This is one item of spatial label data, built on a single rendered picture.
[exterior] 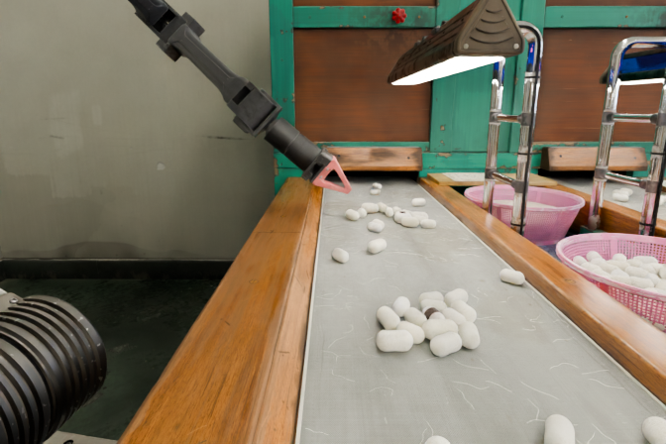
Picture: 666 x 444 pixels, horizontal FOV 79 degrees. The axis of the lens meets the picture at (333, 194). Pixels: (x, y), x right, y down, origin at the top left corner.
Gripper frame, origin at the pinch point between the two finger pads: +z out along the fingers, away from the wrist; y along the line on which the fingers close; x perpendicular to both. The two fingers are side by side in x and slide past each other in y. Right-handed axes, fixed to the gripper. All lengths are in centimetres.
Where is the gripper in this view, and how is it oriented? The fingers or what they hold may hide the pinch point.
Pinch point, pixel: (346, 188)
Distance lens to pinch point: 84.2
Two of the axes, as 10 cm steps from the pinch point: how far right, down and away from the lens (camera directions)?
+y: 0.1, -2.2, 9.8
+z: 7.7, 6.3, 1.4
